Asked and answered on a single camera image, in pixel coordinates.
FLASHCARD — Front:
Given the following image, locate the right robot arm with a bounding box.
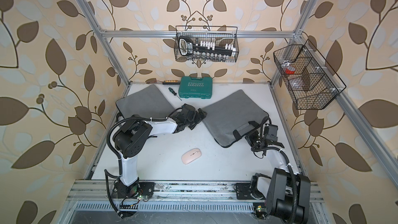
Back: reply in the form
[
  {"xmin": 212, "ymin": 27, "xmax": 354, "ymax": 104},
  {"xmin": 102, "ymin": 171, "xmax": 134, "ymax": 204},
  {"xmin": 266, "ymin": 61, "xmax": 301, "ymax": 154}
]
[{"xmin": 245, "ymin": 117, "xmax": 311, "ymax": 224}]

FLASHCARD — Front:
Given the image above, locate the black screwdriver bit holder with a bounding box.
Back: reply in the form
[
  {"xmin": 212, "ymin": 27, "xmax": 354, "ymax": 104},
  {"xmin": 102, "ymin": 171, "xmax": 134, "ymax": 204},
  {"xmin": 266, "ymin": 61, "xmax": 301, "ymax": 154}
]
[{"xmin": 162, "ymin": 80, "xmax": 180, "ymax": 85}]

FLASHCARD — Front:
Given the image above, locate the back wire basket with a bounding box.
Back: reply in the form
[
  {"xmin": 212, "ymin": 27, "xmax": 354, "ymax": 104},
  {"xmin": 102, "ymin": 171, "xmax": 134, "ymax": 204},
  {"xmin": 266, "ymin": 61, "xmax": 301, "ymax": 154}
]
[{"xmin": 174, "ymin": 25, "xmax": 239, "ymax": 64}]

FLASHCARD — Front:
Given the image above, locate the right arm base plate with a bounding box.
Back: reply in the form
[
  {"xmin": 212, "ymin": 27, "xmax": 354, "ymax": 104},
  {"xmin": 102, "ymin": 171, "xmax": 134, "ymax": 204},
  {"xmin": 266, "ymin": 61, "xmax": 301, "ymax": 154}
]
[{"xmin": 234, "ymin": 183, "xmax": 265, "ymax": 200}]

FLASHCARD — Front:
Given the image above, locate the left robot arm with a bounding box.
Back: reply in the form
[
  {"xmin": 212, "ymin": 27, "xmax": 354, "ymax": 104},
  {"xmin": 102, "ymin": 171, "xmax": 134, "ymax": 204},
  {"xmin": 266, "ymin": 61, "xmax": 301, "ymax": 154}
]
[{"xmin": 106, "ymin": 104, "xmax": 207, "ymax": 187}]

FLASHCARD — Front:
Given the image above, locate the white slotted cable duct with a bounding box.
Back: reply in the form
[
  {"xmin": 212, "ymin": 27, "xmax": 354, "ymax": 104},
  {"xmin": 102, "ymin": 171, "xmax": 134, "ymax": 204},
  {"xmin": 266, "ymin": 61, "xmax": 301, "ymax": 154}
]
[{"xmin": 75, "ymin": 201, "xmax": 255, "ymax": 213}]

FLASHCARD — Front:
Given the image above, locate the red item in basket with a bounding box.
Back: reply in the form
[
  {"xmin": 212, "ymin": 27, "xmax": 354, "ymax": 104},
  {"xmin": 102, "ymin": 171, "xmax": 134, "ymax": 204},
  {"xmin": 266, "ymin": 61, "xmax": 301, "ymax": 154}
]
[{"xmin": 284, "ymin": 65, "xmax": 296, "ymax": 76}]

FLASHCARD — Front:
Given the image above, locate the right wire basket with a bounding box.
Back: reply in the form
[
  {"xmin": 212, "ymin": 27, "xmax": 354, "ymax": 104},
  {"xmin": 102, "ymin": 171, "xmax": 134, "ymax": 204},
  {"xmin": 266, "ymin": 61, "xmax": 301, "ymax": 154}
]
[{"xmin": 273, "ymin": 39, "xmax": 347, "ymax": 110}]

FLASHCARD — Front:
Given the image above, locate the black socket rail set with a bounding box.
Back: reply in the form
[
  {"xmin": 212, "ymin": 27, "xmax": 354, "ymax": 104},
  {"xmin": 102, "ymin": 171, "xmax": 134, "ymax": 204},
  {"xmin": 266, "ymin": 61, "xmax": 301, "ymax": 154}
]
[{"xmin": 174, "ymin": 35, "xmax": 239, "ymax": 58}]

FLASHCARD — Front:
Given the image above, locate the small circuit board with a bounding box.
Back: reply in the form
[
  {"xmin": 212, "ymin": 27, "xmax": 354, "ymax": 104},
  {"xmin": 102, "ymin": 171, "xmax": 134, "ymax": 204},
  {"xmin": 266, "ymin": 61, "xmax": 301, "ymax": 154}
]
[{"xmin": 252, "ymin": 203, "xmax": 268, "ymax": 220}]

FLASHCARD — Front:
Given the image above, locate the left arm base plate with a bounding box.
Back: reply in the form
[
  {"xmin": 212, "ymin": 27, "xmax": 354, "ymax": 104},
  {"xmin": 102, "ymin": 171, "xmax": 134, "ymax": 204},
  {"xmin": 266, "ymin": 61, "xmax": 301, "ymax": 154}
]
[{"xmin": 111, "ymin": 181, "xmax": 155, "ymax": 199}]

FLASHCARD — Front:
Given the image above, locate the green tool case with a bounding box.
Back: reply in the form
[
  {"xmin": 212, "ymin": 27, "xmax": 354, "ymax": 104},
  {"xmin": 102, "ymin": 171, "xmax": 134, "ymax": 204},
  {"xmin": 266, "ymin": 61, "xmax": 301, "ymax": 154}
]
[{"xmin": 178, "ymin": 76, "xmax": 212, "ymax": 99}]

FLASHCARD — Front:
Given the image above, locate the grey laptop bag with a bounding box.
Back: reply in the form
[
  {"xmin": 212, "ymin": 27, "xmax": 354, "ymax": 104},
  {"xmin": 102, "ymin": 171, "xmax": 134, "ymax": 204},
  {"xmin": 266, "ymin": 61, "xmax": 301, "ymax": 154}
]
[
  {"xmin": 116, "ymin": 85, "xmax": 175, "ymax": 119},
  {"xmin": 203, "ymin": 90, "xmax": 269, "ymax": 148}
]

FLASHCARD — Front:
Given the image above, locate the wire basket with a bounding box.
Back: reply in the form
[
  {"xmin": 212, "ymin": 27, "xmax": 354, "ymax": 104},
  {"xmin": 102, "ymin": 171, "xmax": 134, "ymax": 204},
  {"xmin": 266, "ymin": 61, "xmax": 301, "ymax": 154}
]
[
  {"xmin": 273, "ymin": 39, "xmax": 347, "ymax": 110},
  {"xmin": 174, "ymin": 25, "xmax": 239, "ymax": 64}
]

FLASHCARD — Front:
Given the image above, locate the pink computer mouse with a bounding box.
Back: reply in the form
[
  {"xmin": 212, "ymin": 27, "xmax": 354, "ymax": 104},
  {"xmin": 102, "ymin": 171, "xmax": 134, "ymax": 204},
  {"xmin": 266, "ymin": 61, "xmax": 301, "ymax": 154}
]
[{"xmin": 181, "ymin": 148, "xmax": 202, "ymax": 165}]

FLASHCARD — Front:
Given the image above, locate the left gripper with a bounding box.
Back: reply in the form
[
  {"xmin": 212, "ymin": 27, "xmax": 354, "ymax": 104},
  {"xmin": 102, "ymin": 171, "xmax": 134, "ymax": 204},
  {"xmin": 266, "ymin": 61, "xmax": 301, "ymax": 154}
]
[{"xmin": 184, "ymin": 108, "xmax": 208, "ymax": 129}]

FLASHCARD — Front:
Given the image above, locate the aluminium frame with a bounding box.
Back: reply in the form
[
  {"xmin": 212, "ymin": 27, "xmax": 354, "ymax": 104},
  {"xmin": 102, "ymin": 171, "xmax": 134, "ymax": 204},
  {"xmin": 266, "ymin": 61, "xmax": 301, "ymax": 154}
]
[{"xmin": 60, "ymin": 0, "xmax": 398, "ymax": 224}]

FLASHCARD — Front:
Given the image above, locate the green black screwdriver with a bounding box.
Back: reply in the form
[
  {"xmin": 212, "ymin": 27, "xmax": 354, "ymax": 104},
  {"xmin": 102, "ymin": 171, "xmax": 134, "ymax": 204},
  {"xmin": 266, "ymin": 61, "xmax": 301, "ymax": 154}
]
[{"xmin": 169, "ymin": 87, "xmax": 181, "ymax": 100}]

